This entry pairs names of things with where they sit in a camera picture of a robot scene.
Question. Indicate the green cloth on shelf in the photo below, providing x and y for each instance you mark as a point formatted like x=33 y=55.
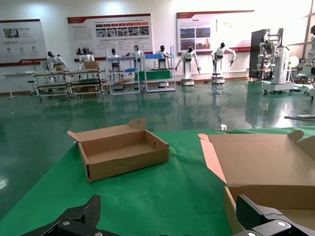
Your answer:
x=152 y=74

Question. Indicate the white humanoid robot black head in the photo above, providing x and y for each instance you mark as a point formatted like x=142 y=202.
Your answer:
x=312 y=49
x=162 y=52
x=114 y=57
x=86 y=57
x=188 y=64
x=219 y=57
x=53 y=60
x=136 y=52

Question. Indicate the small open cardboard box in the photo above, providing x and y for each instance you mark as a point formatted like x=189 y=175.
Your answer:
x=118 y=162

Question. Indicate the white table leg base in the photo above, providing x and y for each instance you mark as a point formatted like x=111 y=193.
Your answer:
x=302 y=116

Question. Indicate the large empty-lidded cardboard box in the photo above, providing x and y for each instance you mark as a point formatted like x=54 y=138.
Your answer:
x=258 y=159

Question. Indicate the white equipment stand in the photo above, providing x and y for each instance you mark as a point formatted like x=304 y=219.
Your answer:
x=283 y=66

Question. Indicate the wall poster with building photos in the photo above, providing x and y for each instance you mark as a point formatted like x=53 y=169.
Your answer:
x=216 y=32

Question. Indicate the pipe frame workbench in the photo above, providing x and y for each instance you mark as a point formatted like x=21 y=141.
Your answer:
x=86 y=83
x=51 y=84

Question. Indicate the tiny brown cardboard box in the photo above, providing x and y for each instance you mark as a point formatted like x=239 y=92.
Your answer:
x=59 y=68

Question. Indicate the closed brown cardboard box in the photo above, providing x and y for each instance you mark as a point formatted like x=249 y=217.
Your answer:
x=91 y=65

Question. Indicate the black tall cabinet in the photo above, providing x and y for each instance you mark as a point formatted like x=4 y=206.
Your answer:
x=254 y=54

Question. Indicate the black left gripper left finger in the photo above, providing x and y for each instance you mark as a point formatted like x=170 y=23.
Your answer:
x=86 y=214

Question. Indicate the green table cloth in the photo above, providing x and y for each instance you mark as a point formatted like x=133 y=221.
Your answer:
x=160 y=196

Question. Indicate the white narrow table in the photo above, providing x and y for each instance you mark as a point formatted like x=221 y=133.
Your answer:
x=17 y=73

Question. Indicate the white shelf rack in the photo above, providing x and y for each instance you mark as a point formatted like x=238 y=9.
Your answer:
x=160 y=89
x=123 y=58

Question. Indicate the black stool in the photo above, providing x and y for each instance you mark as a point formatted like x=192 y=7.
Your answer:
x=31 y=82

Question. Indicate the wall poster with photo strip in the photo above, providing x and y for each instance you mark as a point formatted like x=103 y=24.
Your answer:
x=110 y=39

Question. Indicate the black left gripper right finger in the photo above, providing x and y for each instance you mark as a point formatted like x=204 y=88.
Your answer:
x=251 y=214

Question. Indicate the white humanoid robot on stand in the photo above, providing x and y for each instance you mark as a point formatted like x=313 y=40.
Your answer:
x=265 y=49

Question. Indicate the wall poster with round icons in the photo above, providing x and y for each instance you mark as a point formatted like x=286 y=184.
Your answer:
x=22 y=44

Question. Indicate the blue plastic tray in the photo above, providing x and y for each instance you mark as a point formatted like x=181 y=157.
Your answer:
x=153 y=56

